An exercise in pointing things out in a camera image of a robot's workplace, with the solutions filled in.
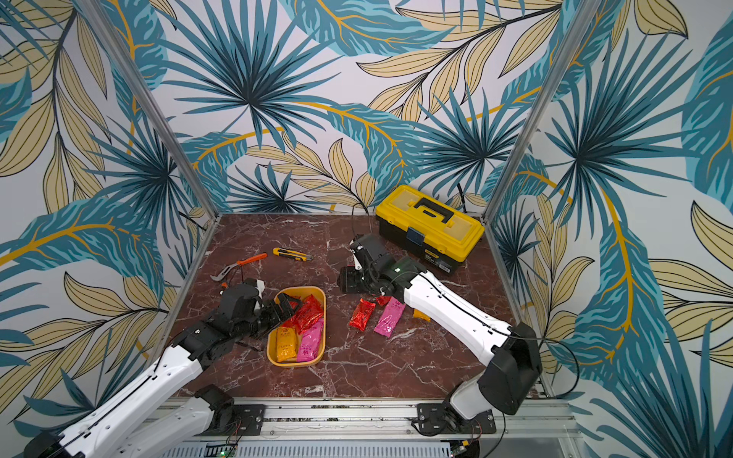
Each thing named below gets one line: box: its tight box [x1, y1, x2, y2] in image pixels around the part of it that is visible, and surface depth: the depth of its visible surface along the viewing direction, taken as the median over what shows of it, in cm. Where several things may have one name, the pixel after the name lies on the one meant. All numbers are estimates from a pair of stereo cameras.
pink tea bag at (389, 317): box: [373, 296, 407, 339], surface depth 91 cm
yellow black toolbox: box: [375, 184, 485, 274], surface depth 97 cm
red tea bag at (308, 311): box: [280, 293, 324, 335], surface depth 88 cm
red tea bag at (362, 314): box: [348, 297, 377, 333], surface depth 92 cm
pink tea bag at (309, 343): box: [296, 318, 324, 362], surface depth 85 cm
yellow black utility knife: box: [272, 247, 315, 262], surface depth 108 cm
